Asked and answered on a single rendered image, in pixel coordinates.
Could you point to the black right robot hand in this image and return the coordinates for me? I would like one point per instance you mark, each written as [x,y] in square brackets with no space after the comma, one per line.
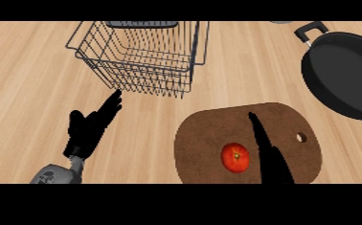
[269,158]

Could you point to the red tomato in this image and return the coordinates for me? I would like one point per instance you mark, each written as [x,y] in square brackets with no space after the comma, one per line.
[235,157]

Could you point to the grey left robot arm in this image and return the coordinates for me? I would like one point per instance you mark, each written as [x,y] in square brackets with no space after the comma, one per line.
[59,174]

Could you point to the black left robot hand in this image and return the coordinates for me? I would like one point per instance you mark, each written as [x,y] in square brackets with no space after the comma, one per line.
[92,125]

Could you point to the small grey object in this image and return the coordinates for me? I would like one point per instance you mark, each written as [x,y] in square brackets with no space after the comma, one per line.
[281,21]

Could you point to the brown wooden cutting board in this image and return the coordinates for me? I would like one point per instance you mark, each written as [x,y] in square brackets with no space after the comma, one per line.
[207,146]

